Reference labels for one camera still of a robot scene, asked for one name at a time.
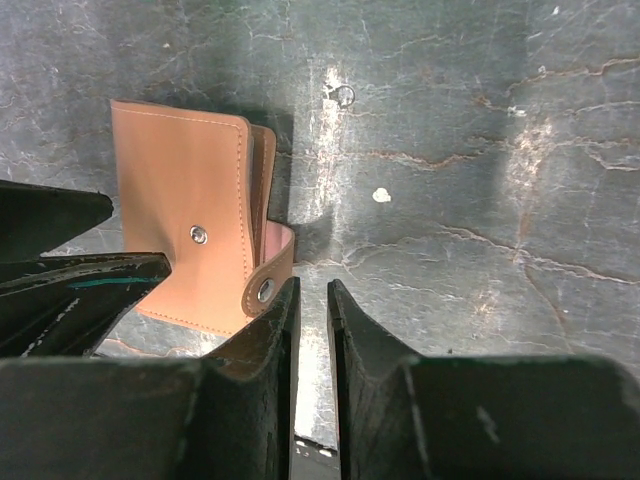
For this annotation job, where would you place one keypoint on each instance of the pink leather card holder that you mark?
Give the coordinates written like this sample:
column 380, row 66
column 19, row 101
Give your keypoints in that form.
column 195, row 186

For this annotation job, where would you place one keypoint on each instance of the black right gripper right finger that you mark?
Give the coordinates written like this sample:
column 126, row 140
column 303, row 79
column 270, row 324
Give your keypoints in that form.
column 404, row 415

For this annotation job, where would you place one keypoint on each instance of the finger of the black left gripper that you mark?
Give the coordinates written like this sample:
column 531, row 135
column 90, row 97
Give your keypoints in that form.
column 37, row 219
column 67, row 305

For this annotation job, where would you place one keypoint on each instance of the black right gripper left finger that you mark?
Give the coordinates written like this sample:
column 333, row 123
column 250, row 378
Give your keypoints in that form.
column 226, row 415

